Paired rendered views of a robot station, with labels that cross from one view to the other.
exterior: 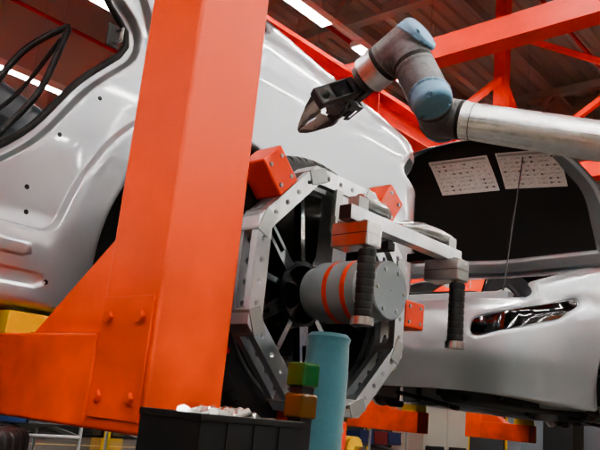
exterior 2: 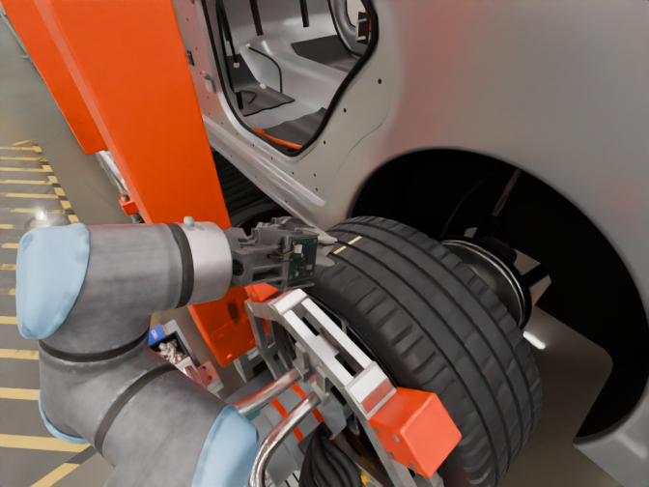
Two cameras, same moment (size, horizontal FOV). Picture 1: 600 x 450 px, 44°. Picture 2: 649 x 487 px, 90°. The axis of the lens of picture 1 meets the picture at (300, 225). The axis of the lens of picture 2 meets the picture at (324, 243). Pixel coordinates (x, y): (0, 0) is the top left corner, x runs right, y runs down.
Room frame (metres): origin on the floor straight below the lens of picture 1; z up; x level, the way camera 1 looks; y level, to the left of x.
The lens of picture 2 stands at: (1.70, -0.36, 1.61)
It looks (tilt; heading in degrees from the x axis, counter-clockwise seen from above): 44 degrees down; 97
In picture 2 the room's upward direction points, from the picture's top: straight up
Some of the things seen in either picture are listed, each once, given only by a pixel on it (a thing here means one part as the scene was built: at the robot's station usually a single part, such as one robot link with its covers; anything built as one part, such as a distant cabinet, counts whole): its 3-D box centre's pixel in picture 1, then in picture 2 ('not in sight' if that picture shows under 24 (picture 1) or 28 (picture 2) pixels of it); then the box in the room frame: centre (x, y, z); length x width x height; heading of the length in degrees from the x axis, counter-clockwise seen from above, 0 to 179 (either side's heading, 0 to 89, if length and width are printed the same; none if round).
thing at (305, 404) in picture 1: (300, 405); not in sight; (1.23, -0.03, 0.59); 0.04 x 0.04 x 0.04; 47
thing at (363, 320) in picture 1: (364, 285); not in sight; (1.38, -0.13, 0.83); 0.04 x 0.04 x 0.16
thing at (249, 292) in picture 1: (328, 293); (324, 399); (1.67, -0.08, 0.85); 0.54 x 0.07 x 0.54; 137
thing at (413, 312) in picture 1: (403, 315); not in sight; (1.90, -0.29, 0.85); 0.09 x 0.08 x 0.07; 137
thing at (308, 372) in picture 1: (303, 374); not in sight; (1.23, -0.03, 0.64); 0.04 x 0.04 x 0.04; 47
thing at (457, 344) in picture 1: (455, 313); not in sight; (1.63, -0.37, 0.83); 0.04 x 0.04 x 0.16
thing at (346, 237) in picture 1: (356, 235); (197, 386); (1.40, -0.11, 0.93); 0.09 x 0.05 x 0.05; 47
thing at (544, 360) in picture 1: (578, 328); not in sight; (6.08, -2.40, 1.49); 4.95 x 1.86 x 1.59; 137
